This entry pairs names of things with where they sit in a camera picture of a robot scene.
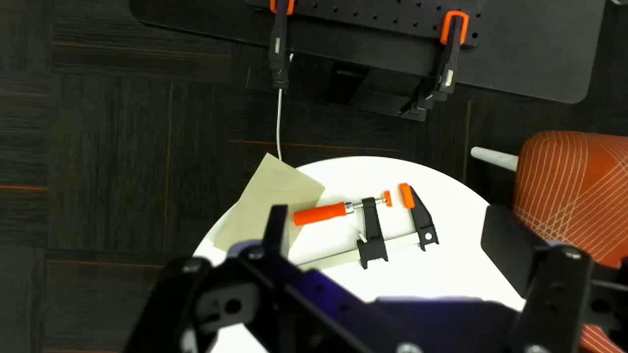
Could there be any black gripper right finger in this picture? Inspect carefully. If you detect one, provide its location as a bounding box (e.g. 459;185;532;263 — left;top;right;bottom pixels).
479;204;628;353

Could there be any orange patterned sofa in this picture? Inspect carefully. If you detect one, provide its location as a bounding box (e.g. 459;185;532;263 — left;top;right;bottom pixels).
512;130;628;353

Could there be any black orange spring clamp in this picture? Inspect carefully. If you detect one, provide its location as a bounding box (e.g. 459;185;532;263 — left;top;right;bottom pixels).
398;8;473;124
267;0;296;91

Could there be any chrome table base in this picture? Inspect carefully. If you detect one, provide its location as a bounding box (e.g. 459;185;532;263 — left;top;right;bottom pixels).
275;87;286;163

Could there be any white sofa leg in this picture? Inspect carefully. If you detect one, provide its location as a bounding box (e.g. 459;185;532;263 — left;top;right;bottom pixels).
469;145;520;173

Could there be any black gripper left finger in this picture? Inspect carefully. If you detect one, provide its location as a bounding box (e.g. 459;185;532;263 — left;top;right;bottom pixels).
124;204;369;353

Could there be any orange handled bar clamp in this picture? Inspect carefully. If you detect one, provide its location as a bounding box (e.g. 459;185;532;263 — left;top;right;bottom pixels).
290;183;440;271

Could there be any beige cloth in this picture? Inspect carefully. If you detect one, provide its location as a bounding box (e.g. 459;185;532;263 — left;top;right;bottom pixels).
214;153;328;251

